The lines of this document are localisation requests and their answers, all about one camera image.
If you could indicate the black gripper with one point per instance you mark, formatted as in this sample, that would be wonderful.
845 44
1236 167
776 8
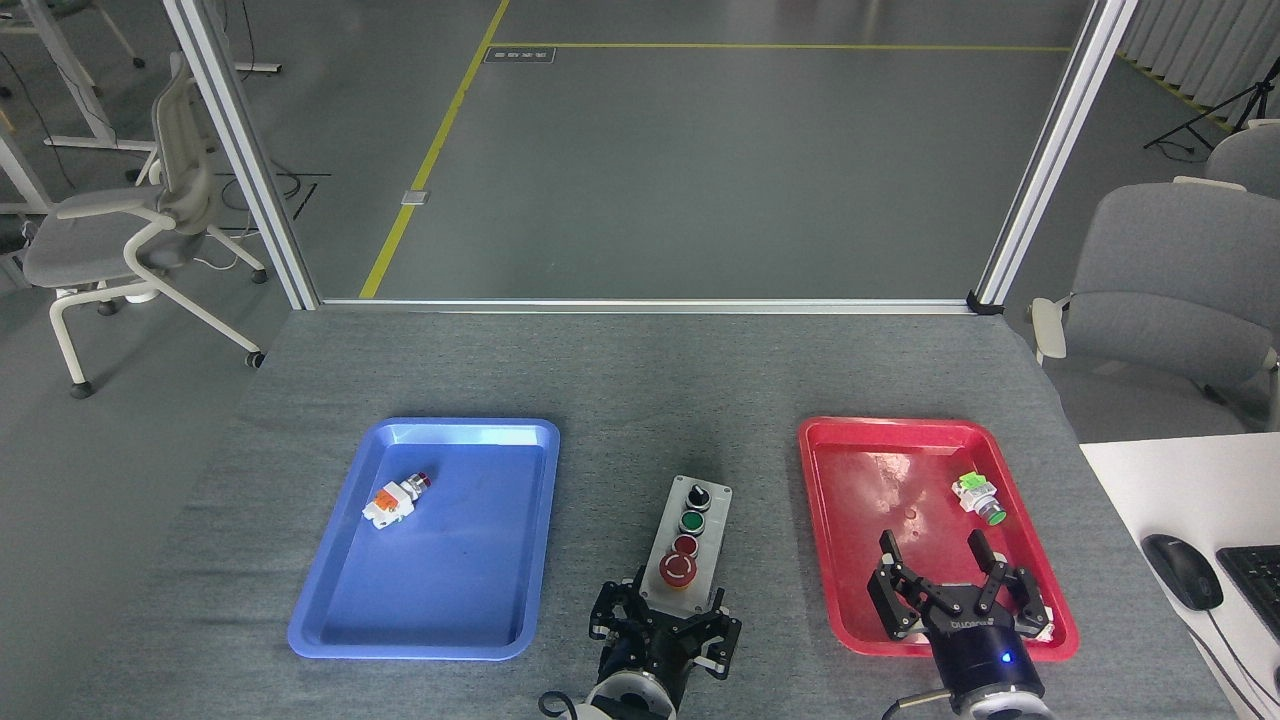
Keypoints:
655 650
985 660

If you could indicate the grey control box with buttons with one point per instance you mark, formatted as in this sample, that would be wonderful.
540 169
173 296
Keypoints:
715 545

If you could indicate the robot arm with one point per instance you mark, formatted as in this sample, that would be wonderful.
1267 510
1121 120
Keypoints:
625 700
1005 708

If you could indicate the small white block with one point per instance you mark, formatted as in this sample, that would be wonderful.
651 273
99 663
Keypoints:
1046 612

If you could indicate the red plastic tray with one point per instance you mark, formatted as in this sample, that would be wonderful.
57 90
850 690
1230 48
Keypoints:
860 480

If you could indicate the blue plastic tray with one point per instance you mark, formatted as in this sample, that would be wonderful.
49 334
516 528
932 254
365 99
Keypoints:
450 580

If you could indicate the black computer mouse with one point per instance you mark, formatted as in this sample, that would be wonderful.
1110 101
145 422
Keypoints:
1182 570

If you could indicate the white desk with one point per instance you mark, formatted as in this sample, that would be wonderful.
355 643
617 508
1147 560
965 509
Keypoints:
1160 480

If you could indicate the grey table cloth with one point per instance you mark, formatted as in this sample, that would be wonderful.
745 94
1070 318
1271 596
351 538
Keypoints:
650 380

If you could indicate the black keyboard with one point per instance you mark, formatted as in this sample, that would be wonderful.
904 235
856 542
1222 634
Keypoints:
1258 585

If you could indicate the large grey upholstered chair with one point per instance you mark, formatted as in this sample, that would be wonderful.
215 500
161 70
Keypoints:
1170 260

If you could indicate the metal floor socket plate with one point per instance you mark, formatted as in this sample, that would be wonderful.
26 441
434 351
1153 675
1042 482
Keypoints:
415 197

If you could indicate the small grey chair back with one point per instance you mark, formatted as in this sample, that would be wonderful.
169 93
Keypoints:
1250 155

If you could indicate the black tripod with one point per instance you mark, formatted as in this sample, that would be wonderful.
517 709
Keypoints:
1235 108

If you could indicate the grey pleated curtain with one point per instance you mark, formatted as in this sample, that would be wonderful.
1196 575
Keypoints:
1200 50

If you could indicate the green push button switch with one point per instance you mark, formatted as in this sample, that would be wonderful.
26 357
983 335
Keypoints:
975 492

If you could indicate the black corner bracket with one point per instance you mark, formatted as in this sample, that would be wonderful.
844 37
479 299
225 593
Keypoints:
985 303

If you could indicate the red push button switch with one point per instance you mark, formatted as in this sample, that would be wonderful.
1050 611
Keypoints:
390 503

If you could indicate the silver aluminium rail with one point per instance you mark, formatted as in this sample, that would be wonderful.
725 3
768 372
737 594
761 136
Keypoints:
650 305

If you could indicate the silver aluminium post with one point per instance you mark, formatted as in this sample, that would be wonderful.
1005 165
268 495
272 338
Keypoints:
1055 150
240 150

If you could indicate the white frame office chair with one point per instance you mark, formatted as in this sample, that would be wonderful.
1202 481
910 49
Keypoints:
90 240

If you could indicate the white desk frame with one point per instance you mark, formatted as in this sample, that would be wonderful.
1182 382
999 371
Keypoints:
80 100

